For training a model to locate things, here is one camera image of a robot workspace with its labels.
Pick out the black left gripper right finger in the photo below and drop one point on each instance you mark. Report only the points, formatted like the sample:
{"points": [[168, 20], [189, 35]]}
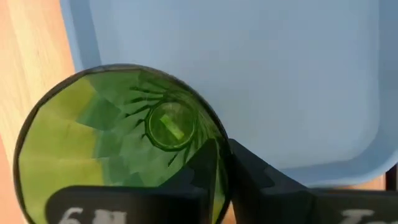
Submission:
{"points": [[280, 205]]}

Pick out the green faceted plastic cup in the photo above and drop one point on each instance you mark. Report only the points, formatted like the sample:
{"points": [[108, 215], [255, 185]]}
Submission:
{"points": [[62, 140]]}

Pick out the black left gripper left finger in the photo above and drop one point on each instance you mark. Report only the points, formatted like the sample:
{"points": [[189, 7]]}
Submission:
{"points": [[140, 203]]}

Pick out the blue plastic tray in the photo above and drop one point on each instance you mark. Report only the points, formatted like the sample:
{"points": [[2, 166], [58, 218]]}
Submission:
{"points": [[280, 77]]}

